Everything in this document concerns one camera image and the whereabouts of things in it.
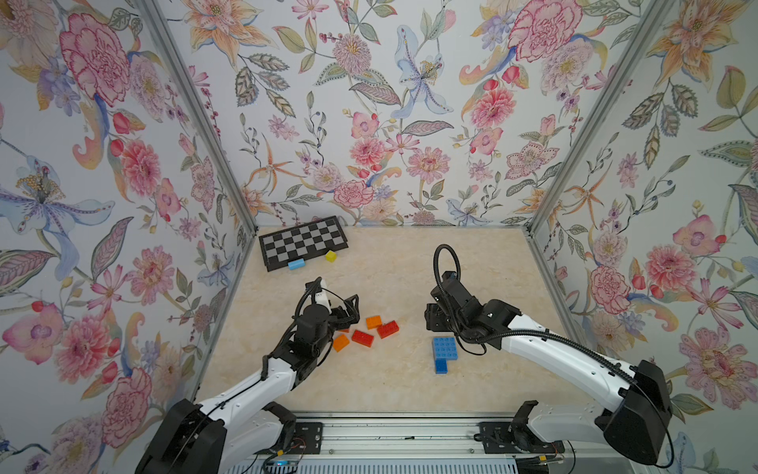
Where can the aluminium rail frame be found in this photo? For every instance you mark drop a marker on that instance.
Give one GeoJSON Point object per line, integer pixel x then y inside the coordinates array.
{"type": "Point", "coordinates": [423, 443]}

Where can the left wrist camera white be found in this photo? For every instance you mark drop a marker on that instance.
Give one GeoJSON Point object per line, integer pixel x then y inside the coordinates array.
{"type": "Point", "coordinates": [322, 296]}

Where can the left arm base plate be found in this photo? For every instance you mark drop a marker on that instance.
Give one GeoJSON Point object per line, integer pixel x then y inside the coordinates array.
{"type": "Point", "coordinates": [301, 438]}

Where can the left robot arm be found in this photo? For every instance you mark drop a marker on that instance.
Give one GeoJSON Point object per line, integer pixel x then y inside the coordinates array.
{"type": "Point", "coordinates": [220, 432]}

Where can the small orange lego brick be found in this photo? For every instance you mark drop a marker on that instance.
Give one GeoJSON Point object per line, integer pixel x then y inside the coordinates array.
{"type": "Point", "coordinates": [373, 322]}

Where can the light blue cylinder block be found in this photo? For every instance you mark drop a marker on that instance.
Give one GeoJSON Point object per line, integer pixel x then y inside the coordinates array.
{"type": "Point", "coordinates": [296, 264]}

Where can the black grey chessboard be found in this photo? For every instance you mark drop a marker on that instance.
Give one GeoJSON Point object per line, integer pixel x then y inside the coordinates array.
{"type": "Point", "coordinates": [302, 242]}

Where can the red lego brick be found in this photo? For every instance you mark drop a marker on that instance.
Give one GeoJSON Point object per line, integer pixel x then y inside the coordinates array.
{"type": "Point", "coordinates": [386, 330]}
{"type": "Point", "coordinates": [362, 338]}

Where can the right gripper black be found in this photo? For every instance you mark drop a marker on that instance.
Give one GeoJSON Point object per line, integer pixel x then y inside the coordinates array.
{"type": "Point", "coordinates": [432, 317]}

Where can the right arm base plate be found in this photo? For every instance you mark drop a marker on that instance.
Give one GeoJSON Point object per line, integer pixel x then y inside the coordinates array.
{"type": "Point", "coordinates": [502, 438]}

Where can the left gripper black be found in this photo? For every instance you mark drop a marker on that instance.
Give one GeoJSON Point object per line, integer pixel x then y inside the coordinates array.
{"type": "Point", "coordinates": [352, 313]}

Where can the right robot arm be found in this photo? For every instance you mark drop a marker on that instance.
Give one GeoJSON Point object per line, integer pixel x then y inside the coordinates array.
{"type": "Point", "coordinates": [629, 408]}

